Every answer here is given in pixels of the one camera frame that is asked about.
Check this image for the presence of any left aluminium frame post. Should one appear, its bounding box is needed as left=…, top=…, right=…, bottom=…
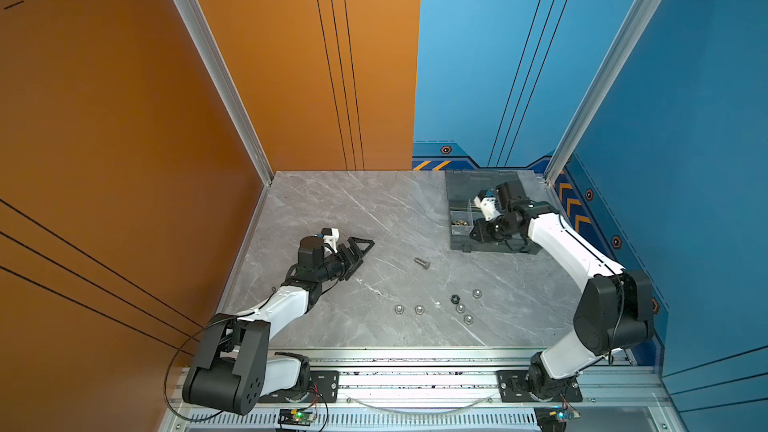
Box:
left=172, top=0, right=274, bottom=187

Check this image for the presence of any circuit board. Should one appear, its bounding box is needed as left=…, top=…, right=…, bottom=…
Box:
left=534, top=408, right=581, bottom=432
left=277, top=409, right=318, bottom=430

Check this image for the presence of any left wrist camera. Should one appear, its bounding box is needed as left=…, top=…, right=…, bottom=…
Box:
left=319, top=227, right=340, bottom=253

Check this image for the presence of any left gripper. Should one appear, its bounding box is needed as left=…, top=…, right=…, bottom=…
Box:
left=314, top=238, right=372, bottom=286

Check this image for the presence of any aluminium frame post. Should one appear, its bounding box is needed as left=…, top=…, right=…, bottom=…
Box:
left=543, top=0, right=662, bottom=186
left=172, top=0, right=274, bottom=187

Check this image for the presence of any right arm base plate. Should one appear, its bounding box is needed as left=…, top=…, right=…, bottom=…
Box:
left=496, top=369, right=583, bottom=403

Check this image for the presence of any silver hex bolt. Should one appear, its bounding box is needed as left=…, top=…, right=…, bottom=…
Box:
left=414, top=257, right=430, bottom=270

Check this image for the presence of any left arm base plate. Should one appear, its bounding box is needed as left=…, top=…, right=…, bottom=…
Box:
left=258, top=370, right=340, bottom=405

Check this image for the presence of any right circuit board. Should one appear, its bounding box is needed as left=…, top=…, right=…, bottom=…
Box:
left=534, top=408, right=581, bottom=432

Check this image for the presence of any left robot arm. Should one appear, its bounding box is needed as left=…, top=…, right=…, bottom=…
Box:
left=182, top=228, right=375, bottom=415

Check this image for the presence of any front aluminium rail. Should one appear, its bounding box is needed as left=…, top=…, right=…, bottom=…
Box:
left=157, top=346, right=685, bottom=432

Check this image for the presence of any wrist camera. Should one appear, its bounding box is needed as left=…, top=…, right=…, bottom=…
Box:
left=319, top=227, right=340, bottom=253
left=473, top=189, right=501, bottom=222

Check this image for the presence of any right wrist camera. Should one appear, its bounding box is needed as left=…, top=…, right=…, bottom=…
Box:
left=473, top=189, right=501, bottom=222

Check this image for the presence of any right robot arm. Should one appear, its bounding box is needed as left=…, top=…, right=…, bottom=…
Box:
left=470, top=182, right=655, bottom=401

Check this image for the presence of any clear plastic organizer box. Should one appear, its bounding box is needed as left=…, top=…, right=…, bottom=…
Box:
left=445, top=169, right=548, bottom=255

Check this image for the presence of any right aluminium frame post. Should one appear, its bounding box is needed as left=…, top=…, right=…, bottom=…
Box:
left=543, top=0, right=662, bottom=186

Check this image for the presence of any left circuit board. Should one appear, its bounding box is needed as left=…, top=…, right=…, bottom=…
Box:
left=277, top=409, right=318, bottom=430

